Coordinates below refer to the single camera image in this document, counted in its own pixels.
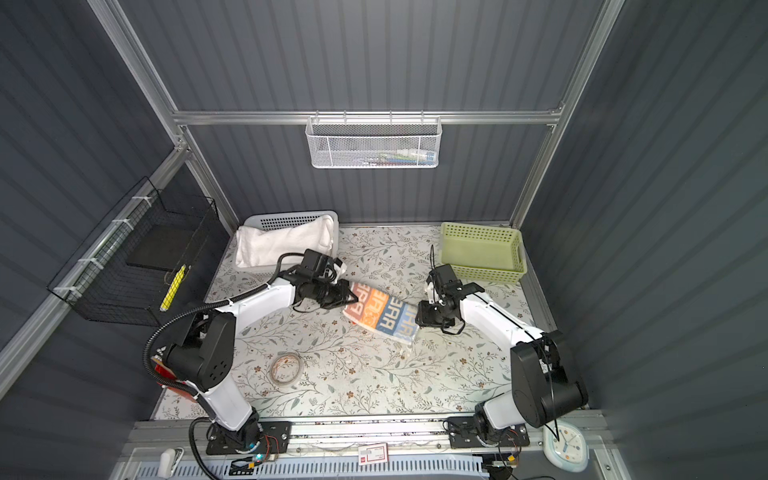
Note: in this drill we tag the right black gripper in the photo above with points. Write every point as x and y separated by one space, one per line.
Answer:
424 316

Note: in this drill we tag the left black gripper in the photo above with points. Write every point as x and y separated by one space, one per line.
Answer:
341 298

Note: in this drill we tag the patterned cloth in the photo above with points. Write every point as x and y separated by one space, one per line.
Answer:
382 314

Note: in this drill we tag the green perforated plastic basket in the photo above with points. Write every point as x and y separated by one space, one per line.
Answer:
480 252

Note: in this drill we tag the white towel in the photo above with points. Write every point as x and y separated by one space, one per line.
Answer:
258 248

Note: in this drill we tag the white plastic laundry basket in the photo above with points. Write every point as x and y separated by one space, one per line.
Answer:
267 222

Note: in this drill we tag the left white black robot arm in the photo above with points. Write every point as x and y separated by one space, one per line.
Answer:
202 355

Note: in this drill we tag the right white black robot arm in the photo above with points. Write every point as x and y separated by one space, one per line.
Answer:
545 379

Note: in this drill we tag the clear tape roll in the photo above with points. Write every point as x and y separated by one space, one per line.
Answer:
286 369

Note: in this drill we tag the red white label card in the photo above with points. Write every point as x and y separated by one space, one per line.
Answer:
372 454

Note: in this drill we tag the red pencil cup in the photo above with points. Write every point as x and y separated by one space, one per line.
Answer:
164 372

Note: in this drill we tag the white round clock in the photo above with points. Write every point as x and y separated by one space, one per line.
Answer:
565 446

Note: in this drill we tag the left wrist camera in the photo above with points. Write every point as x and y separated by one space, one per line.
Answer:
339 269

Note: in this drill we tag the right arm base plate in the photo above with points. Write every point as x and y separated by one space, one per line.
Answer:
464 433

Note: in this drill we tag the white wire wall basket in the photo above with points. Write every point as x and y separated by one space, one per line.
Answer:
382 145

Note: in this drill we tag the black wire wall basket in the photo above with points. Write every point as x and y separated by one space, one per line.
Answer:
123 276

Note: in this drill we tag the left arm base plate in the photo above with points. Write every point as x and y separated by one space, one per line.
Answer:
266 438

